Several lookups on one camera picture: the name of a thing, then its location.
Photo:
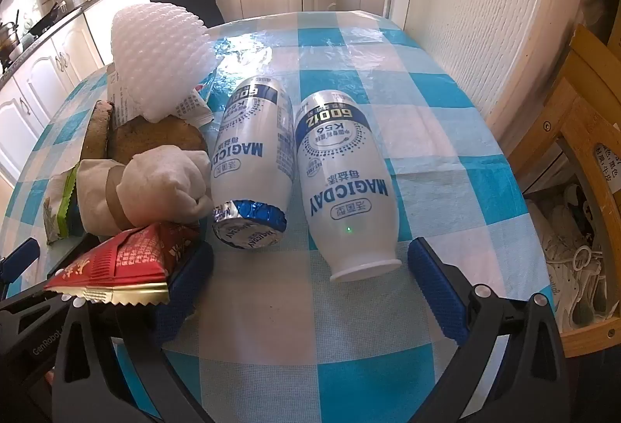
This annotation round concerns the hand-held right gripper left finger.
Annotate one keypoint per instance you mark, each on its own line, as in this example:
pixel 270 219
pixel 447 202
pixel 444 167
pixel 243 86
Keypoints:
pixel 187 292

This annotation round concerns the white bottle with foil lid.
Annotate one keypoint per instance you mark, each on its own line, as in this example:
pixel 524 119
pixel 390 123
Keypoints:
pixel 247 151

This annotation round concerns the black frying pan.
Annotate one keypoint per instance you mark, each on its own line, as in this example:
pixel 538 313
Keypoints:
pixel 46 20

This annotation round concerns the green snack wrapper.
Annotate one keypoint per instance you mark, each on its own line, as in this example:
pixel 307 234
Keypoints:
pixel 58 209

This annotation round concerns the white paper bundle brown bands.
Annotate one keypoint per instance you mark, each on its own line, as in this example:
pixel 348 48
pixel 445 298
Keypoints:
pixel 165 185

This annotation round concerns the white foam fruit net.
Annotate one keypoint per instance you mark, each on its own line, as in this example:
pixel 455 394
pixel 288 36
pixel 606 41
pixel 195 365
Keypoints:
pixel 155 54

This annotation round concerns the red snack packet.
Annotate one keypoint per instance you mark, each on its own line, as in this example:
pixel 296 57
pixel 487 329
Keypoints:
pixel 126 258

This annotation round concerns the brown flat bread piece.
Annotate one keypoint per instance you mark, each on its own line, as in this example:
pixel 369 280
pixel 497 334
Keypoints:
pixel 155 139
pixel 97 129

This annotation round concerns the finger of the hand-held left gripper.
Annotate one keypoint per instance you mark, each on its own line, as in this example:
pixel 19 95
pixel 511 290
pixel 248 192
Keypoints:
pixel 29 304
pixel 19 255

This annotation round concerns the blue checked tablecloth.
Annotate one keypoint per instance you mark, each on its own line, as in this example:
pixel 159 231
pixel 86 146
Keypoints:
pixel 388 64

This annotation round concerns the wooden rack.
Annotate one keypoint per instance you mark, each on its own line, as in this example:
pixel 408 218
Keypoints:
pixel 582 122

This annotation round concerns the steel steamer pot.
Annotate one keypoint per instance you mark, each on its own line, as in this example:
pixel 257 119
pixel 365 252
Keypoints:
pixel 9 40

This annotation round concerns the white printed paper wrapper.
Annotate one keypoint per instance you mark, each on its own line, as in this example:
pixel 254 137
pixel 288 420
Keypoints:
pixel 191 107

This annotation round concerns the white sneaker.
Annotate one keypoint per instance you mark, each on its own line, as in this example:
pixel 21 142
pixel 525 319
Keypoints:
pixel 580 297
pixel 567 234

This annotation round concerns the white plastic bottle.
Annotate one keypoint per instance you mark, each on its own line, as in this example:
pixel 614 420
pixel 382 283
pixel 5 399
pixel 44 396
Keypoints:
pixel 339 190

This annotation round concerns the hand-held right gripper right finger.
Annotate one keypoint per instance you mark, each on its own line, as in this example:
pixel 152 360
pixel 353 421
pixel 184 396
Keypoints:
pixel 434 292

